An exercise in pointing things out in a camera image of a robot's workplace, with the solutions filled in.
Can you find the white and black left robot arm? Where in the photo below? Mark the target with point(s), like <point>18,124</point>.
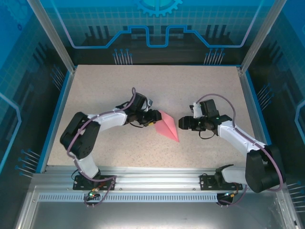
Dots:
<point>109,120</point>

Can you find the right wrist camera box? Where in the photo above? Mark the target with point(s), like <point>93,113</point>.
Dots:
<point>196,111</point>

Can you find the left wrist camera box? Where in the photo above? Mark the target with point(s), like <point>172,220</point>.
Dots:
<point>149,103</point>

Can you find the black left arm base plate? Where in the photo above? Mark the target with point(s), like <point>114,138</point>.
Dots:
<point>79,184</point>

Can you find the aluminium table side rail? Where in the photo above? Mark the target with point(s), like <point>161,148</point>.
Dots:
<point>65,102</point>
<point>249,102</point>

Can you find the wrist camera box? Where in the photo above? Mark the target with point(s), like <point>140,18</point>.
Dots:
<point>149,103</point>
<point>196,111</point>

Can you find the blue printed back panel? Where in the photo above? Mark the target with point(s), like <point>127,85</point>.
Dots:
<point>152,23</point>

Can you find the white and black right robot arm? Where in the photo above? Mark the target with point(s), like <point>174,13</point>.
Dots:
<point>238,138</point>

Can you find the shiny metal sheet cover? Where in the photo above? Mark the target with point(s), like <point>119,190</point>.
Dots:
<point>152,214</point>

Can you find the aluminium frame post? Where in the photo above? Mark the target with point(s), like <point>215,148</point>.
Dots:
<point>262,35</point>
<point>54,35</point>

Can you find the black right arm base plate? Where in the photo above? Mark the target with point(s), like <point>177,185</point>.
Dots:
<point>206,182</point>

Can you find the blue printed side panel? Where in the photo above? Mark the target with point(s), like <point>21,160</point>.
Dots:
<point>286,95</point>
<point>19,95</point>

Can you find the aluminium mounting rail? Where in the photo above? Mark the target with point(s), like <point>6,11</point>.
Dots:
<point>155,179</point>

